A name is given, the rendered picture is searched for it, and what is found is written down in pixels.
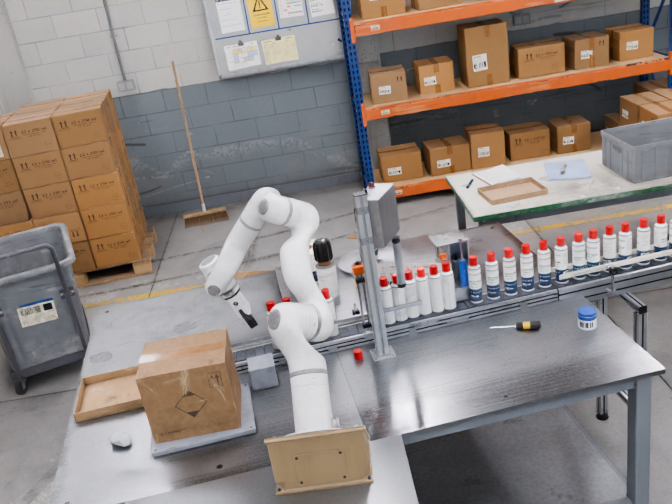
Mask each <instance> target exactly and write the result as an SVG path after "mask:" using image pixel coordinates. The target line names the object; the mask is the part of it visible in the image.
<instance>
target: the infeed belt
mask: <svg viewBox="0 0 672 504"><path fill-rule="evenodd" d="M551 284H552V283H551ZM534 288H535V290H534V291H533V292H523V291H522V286H520V287H517V292H518V293H517V295H515V296H506V295H505V290H503V291H500V299H498V300H489V299H488V295H487V294H485V295H483V302H482V303H481V304H472V303H471V302H470V299H466V300H463V301H458V302H456V309H454V310H445V309H444V311H443V312H441V313H433V312H432V313H431V314H430V315H427V316H423V315H420V316H419V317H418V318H415V319H410V318H408V320H407V321H405V322H397V321H396V322H395V324H393V325H385V326H386V328H389V327H394V326H398V325H402V324H407V323H411V322H415V321H420V320H424V319H428V318H433V317H437V316H441V315H446V314H450V313H454V312H459V311H463V310H468V309H472V308H476V307H481V306H485V305H489V304H494V303H498V302H502V301H507V300H511V299H515V298H520V297H524V296H528V295H533V294H537V293H541V292H546V291H550V290H554V289H557V287H555V286H554V285H553V284H552V286H551V287H550V288H540V287H539V282H538V283H534ZM362 324H363V322H362V323H358V324H356V325H355V324H354V325H349V326H345V327H340V328H338V330H339V335H338V336H336V337H333V338H329V337H328V338H327V339H325V340H324V341H320V342H308V343H309V344H310V345H315V344H320V343H324V342H328V341H333V340H337V339H341V338H346V337H350V336H354V335H359V334H363V332H364V328H363V326H362ZM346 327H347V328H346ZM269 353H272V354H276V353H281V351H280V350H274V349H273V344H272V343H270V344H266V345H264V347H263V345H262V346H257V347H253V348H248V349H245V350H240V351H236V353H235V352H233V356H234V360H235V363H237V362H241V361H246V360H247V358H251V357H256V356H260V355H264V354H269Z"/></svg>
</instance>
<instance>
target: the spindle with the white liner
mask: <svg viewBox="0 0 672 504"><path fill-rule="evenodd" d="M312 249H313V254H314V259H315V261H316V262H318V263H317V264H316V266H315V267H316V271H317V277H318V283H319V289H320V291H321V289H323V288H328V289H329V292H330V296H331V297H332V298H333V301H334V306H335V305H338V304H339V303H340V302H341V301H342V299H341V297H340V291H339V285H338V279H337V273H336V267H335V262H334V261H331V260H332V259H333V252H332V246H331V243H330V241H329V239H328V238H319V239H316V240H314V242H313V244H312Z"/></svg>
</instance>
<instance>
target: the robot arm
mask: <svg viewBox="0 0 672 504"><path fill-rule="evenodd" d="M265 222H268V223H270V224H274V225H279V226H283V227H288V228H289V229H290V230H291V237H290V238H289V239H288V240H287V241H286V242H285V243H284V244H283V245H282V247H281V249H280V262H281V270H282V275H283V278H284V281H285V283H286V285H287V287H288V288H289V290H290V291H291V292H292V293H293V294H294V296H295V297H296V298H297V300H298V302H299V303H292V302H283V303H279V304H277V305H275V306H274V307H273V308H272V309H271V311H270V313H269V316H268V330H269V333H270V335H271V337H272V339H273V341H274V342H275V344H276V345H277V346H278V348H279V349H280V351H281V352H282V353H283V355H284V356H285V358H286V360H287V362H288V366H289V374H290V384H291V393H292V403H293V413H294V423H295V433H292V434H288V435H286V436H289V435H294V434H299V433H303V432H312V431H320V430H331V429H341V428H335V427H339V426H340V425H339V419H338V418H337V419H334V418H333V415H332V407H331V399H330V390H329V382H328V373H327V366H326V361H325V358H324V357H323V356H322V355H321V354H320V353H319V352H318V351H316V350H315V349H314V348H313V347H312V346H311V345H310V344H309V343H308V342H320V341H324V340H325V339H327V338H328V337H329V336H330V335H331V333H332V331H333V327H334V319H333V315H332V312H331V310H330V307H329V305H328V303H327V301H326V300H325V298H324V296H323V294H322V293H321V291H320V289H319V288H318V286H317V284H316V282H315V280H314V277H313V274H312V269H311V261H310V253H309V246H310V241H311V238H312V237H313V235H314V233H315V232H316V230H317V229H318V226H319V215H318V212H317V210H316V209H315V207H314V206H312V205H311V204H309V203H306V202H303V201H300V200H296V199H292V198H288V197H284V196H281V195H280V193H279V192H278V190H276V189H274V188H270V187H264V188H261V189H259V190H258V191H256V192H255V193H254V195H253V196H252V197H251V199H250V201H249V202H248V204H247V206H246V207H245V209H244V210H243V212H242V214H241V215H240V217H239V219H238V220H237V222H236V224H235V225H234V227H233V229H232V230H231V232H230V234H229V236H228V237H227V239H226V242H225V244H224V246H223V249H222V251H221V253H220V256H218V255H211V256H209V257H207V258H206V259H205V260H203V261H202V262H201V264H200V266H199V268H200V270H201V271H202V272H203V274H204V275H205V277H206V282H205V291H206V293H207V294H208V295H209V296H212V297H217V296H220V297H221V298H222V299H224V300H227V301H228V302H229V304H230V305H231V307H232V308H233V310H234V311H235V313H236V314H237V315H238V317H239V318H240V319H242V317H243V318H244V320H245V321H246V322H247V324H248V325H249V327H250V328H251V329H252V328H254V327H255V326H257V325H258V324H257V321H256V320H255V318H254V317H253V316H252V314H251V307H250V304H249V302H248V301H247V299H246V298H245V297H244V295H243V294H242V293H241V292H240V288H239V284H238V283H237V282H236V280H235V279H234V276H235V274H236V273H237V271H238V269H239V267H240V265H241V263H242V261H243V259H244V256H245V254H246V252H247V250H248V249H249V247H250V246H251V244H252V243H253V241H254V240H255V238H256V237H257V235H258V233H259V232H260V230H261V229H262V227H263V226H264V224H265ZM307 341H308V342H307Z"/></svg>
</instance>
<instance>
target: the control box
mask: <svg viewBox="0 0 672 504"><path fill-rule="evenodd" d="M374 185H375V188H373V189H369V188H368V187H367V188H366V189H367V192H368V195H367V201H368V211H369V215H370V222H371V229H372V236H373V237H372V239H373V243H374V248H385V247H386V246H387V245H388V243H389V242H390V241H391V240H392V239H393V237H394V236H395V235H396V234H397V233H398V231H399V230H400V226H399V218H398V210H397V202H396V194H395V186H394V184H393V183H374Z"/></svg>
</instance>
